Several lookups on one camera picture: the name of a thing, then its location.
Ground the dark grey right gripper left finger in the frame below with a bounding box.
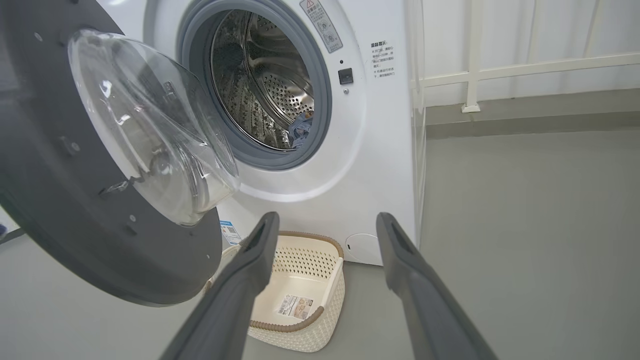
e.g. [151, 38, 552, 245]
[160, 211, 281, 360]

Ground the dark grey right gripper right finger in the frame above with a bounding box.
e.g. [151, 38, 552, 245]
[376, 212, 501, 360]

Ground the blue denim clothing with patches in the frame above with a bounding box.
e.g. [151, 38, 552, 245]
[287, 111, 315, 150]

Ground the dark grey washing machine door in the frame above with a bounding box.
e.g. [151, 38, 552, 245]
[0, 0, 241, 307]

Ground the basket product label sticker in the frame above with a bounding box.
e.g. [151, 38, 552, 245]
[276, 293, 315, 321]

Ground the cream perforated laundry basket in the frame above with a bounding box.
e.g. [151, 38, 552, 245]
[202, 230, 346, 353]

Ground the white front-load washing machine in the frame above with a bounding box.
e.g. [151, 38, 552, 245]
[95, 0, 427, 267]

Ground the blue energy label sticker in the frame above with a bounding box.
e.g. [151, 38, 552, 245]
[219, 220, 243, 246]

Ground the white metal railing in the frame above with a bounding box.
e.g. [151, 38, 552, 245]
[410, 0, 640, 114]

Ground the grey warning sticker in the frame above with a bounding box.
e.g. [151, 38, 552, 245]
[299, 0, 344, 54]

